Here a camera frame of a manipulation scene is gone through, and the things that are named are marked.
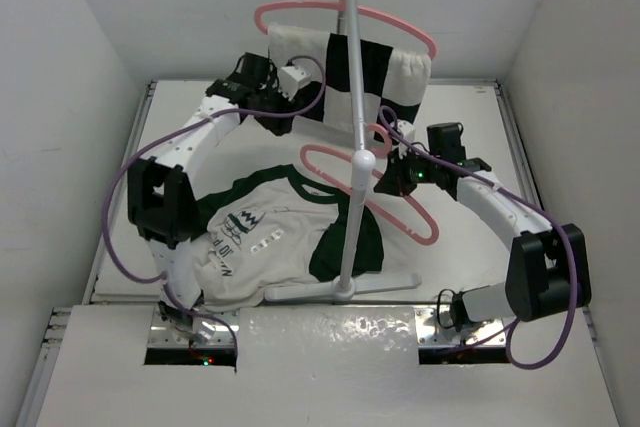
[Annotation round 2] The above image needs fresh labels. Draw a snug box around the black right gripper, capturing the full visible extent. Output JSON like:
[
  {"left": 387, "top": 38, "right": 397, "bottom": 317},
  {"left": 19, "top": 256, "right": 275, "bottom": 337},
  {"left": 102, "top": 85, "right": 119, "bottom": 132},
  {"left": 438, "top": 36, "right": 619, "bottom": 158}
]
[{"left": 376, "top": 144, "right": 441, "bottom": 197}]

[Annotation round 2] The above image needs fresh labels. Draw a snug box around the grey clothes rack stand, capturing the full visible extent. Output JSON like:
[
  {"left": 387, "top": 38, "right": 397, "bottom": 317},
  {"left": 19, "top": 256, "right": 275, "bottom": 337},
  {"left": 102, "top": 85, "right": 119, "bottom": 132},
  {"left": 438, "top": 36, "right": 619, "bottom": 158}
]
[{"left": 264, "top": 16, "right": 421, "bottom": 302}]

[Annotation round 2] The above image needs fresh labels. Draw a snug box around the pink hanger with towel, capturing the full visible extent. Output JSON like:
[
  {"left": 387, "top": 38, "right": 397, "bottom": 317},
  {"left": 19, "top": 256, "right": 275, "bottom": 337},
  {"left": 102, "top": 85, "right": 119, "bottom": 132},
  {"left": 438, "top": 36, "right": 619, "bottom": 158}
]
[{"left": 253, "top": 0, "right": 438, "bottom": 60}]

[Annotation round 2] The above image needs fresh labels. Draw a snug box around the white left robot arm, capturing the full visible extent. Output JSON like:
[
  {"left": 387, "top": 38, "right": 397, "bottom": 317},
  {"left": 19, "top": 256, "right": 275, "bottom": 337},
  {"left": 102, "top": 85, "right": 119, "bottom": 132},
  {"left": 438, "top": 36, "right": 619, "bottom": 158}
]
[{"left": 124, "top": 53, "right": 311, "bottom": 317}]

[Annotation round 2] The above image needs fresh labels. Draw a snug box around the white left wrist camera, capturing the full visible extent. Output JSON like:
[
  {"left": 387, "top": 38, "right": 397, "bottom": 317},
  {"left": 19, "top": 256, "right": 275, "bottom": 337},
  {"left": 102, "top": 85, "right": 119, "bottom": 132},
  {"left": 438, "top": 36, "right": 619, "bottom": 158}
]
[{"left": 277, "top": 65, "right": 312, "bottom": 100}]

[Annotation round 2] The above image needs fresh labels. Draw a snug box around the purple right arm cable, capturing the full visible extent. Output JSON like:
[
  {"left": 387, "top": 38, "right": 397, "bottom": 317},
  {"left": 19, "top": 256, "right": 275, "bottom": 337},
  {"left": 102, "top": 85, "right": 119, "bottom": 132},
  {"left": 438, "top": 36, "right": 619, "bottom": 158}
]
[{"left": 377, "top": 105, "right": 584, "bottom": 371}]

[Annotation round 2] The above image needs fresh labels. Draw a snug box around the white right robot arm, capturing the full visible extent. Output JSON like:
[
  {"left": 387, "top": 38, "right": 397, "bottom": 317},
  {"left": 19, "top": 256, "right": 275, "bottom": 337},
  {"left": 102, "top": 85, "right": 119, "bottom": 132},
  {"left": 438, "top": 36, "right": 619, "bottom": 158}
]
[{"left": 374, "top": 123, "right": 592, "bottom": 331}]

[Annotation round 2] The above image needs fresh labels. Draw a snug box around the pink plastic hanger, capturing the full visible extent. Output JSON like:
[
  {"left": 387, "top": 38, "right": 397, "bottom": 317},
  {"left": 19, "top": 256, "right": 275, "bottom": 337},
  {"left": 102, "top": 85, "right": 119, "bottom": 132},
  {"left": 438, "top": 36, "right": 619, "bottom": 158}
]
[{"left": 299, "top": 123, "right": 440, "bottom": 246}]

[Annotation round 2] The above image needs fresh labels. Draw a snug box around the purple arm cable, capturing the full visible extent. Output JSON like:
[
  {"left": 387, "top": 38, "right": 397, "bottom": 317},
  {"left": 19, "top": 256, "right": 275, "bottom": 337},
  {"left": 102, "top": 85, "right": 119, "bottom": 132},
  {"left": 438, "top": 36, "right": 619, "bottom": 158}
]
[
  {"left": 377, "top": 105, "right": 584, "bottom": 371},
  {"left": 101, "top": 55, "right": 329, "bottom": 359}
]

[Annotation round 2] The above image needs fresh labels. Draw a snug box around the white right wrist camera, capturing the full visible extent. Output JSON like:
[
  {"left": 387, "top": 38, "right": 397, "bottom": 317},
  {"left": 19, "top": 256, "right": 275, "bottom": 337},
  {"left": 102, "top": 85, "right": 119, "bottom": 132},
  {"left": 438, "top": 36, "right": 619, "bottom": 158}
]
[{"left": 394, "top": 120, "right": 416, "bottom": 143}]

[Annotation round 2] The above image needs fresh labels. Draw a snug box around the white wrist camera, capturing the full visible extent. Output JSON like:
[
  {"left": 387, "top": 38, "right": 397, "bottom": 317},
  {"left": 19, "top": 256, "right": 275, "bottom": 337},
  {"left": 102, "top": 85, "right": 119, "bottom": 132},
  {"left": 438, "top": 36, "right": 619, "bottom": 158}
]
[
  {"left": 394, "top": 120, "right": 416, "bottom": 143},
  {"left": 277, "top": 65, "right": 312, "bottom": 100}
]

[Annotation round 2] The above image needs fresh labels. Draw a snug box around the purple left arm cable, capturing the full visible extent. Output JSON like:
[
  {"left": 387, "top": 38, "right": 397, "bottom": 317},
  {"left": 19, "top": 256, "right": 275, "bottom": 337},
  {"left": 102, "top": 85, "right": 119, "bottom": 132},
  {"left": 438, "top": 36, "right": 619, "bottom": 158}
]
[{"left": 101, "top": 55, "right": 329, "bottom": 359}]

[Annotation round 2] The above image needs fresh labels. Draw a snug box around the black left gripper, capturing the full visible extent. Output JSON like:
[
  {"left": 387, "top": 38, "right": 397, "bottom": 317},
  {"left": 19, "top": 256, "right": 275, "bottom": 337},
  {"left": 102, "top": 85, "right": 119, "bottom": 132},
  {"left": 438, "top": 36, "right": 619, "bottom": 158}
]
[{"left": 254, "top": 79, "right": 301, "bottom": 136}]

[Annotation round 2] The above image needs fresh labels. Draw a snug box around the black white checkered towel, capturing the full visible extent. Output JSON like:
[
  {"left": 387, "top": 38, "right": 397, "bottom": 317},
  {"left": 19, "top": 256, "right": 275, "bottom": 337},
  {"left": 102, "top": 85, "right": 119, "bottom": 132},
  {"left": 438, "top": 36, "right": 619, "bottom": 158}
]
[{"left": 266, "top": 22, "right": 433, "bottom": 133}]

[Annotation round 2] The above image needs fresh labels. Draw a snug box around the white and green t shirt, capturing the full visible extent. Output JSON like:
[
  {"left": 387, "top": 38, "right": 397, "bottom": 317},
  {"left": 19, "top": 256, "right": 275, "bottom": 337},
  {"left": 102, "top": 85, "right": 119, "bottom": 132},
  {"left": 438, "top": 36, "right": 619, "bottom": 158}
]
[{"left": 187, "top": 164, "right": 385, "bottom": 309}]

